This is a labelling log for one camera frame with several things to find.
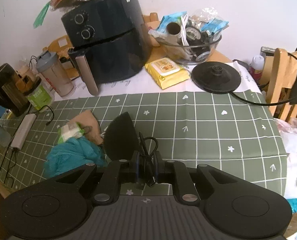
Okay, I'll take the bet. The cardboard tube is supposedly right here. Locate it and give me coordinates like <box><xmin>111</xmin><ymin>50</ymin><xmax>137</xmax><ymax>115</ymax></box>
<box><xmin>166</xmin><ymin>22</ymin><xmax>182</xmax><ymax>41</ymax></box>

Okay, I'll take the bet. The wooden chair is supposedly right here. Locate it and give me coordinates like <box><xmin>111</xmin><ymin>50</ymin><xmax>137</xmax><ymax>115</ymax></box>
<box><xmin>266</xmin><ymin>47</ymin><xmax>297</xmax><ymax>120</ymax></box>

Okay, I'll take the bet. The teal cloth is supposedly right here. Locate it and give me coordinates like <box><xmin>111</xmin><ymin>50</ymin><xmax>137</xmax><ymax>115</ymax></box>
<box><xmin>44</xmin><ymin>137</ymin><xmax>109</xmax><ymax>178</ymax></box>

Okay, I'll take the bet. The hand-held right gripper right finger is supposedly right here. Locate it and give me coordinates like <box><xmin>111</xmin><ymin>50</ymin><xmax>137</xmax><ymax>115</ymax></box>
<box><xmin>152</xmin><ymin>151</ymin><xmax>241</xmax><ymax>205</ymax></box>

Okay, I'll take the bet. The short black charging cable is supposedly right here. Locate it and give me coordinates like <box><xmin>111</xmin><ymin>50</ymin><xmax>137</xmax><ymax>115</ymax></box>
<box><xmin>38</xmin><ymin>104</ymin><xmax>55</xmax><ymax>127</ymax></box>

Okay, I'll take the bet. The white printed tablecloth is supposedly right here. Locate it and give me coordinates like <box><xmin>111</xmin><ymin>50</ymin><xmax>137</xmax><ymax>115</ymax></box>
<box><xmin>71</xmin><ymin>55</ymin><xmax>264</xmax><ymax>101</ymax></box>

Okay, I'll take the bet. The black felt cloth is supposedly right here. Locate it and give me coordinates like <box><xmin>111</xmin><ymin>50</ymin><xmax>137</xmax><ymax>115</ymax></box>
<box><xmin>103</xmin><ymin>112</ymin><xmax>140</xmax><ymax>162</ymax></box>

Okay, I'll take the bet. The white plastic bag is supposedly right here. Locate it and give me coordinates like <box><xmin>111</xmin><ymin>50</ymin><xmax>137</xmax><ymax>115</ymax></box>
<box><xmin>273</xmin><ymin>117</ymin><xmax>297</xmax><ymax>155</ymax></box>

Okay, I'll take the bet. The blue snack packet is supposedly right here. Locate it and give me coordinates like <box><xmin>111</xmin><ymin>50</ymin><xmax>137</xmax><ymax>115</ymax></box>
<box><xmin>205</xmin><ymin>17</ymin><xmax>229</xmax><ymax>34</ymax></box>
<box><xmin>156</xmin><ymin>12</ymin><xmax>189</xmax><ymax>34</ymax></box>

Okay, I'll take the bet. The black power cord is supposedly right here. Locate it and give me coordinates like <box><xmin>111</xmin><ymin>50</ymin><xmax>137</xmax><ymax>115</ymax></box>
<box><xmin>230</xmin><ymin>51</ymin><xmax>297</xmax><ymax>105</ymax></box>

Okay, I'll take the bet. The green white tissue pack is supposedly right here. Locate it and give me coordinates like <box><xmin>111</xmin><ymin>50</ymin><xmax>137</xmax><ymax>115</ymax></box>
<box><xmin>57</xmin><ymin>122</ymin><xmax>85</xmax><ymax>144</ymax></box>

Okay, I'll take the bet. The black air fryer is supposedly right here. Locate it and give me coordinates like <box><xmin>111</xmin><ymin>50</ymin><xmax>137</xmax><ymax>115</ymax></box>
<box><xmin>61</xmin><ymin>0</ymin><xmax>152</xmax><ymax>96</ymax></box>

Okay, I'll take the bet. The tan drawstring pouch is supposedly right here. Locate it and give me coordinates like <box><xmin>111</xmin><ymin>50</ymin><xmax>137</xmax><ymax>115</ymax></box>
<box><xmin>75</xmin><ymin>109</ymin><xmax>104</xmax><ymax>146</ymax></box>

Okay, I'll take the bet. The green label jar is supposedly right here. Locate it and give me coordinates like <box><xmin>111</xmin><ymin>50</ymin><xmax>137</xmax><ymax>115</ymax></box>
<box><xmin>24</xmin><ymin>77</ymin><xmax>55</xmax><ymax>112</ymax></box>

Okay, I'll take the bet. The red bottle with white cap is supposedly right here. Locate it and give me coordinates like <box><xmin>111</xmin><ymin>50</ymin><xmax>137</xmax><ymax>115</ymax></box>
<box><xmin>248</xmin><ymin>55</ymin><xmax>265</xmax><ymax>82</ymax></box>

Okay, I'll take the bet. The yellow wet wipes pack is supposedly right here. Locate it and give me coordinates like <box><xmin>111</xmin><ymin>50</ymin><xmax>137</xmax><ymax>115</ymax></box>
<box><xmin>145</xmin><ymin>57</ymin><xmax>191</xmax><ymax>90</ymax></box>

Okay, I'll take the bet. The thin black cable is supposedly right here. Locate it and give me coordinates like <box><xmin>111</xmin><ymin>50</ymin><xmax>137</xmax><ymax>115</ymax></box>
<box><xmin>3</xmin><ymin>148</ymin><xmax>17</xmax><ymax>183</ymax></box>

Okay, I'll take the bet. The green checked tablecloth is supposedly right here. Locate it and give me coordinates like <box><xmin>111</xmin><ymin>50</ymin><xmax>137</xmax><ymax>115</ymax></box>
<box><xmin>0</xmin><ymin>91</ymin><xmax>287</xmax><ymax>198</ymax></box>

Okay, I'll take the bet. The shaker bottle with grey lid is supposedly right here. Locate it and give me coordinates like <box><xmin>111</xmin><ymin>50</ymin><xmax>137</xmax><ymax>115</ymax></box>
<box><xmin>36</xmin><ymin>51</ymin><xmax>75</xmax><ymax>98</ymax></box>

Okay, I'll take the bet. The black kettle base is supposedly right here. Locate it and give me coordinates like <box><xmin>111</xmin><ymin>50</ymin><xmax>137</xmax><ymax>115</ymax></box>
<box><xmin>191</xmin><ymin>62</ymin><xmax>242</xmax><ymax>93</ymax></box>

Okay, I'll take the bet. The black electric kettle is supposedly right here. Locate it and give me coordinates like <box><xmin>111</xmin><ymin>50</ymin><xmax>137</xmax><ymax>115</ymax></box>
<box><xmin>0</xmin><ymin>63</ymin><xmax>31</xmax><ymax>117</ymax></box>

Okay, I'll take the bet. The yellow toy truck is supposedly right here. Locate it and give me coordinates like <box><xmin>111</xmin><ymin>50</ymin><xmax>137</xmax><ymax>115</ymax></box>
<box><xmin>16</xmin><ymin>67</ymin><xmax>39</xmax><ymax>90</ymax></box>

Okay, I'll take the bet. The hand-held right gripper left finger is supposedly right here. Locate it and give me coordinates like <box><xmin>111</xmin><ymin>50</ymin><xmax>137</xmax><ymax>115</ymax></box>
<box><xmin>55</xmin><ymin>151</ymin><xmax>141</xmax><ymax>203</ymax></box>

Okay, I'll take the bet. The white power bank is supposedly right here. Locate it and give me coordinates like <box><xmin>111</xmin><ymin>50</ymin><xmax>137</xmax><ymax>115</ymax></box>
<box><xmin>11</xmin><ymin>114</ymin><xmax>37</xmax><ymax>149</ymax></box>

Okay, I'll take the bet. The green paper tag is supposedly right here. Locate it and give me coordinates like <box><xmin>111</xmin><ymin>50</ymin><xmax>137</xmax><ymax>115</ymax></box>
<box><xmin>33</xmin><ymin>2</ymin><xmax>50</xmax><ymax>29</ymax></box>

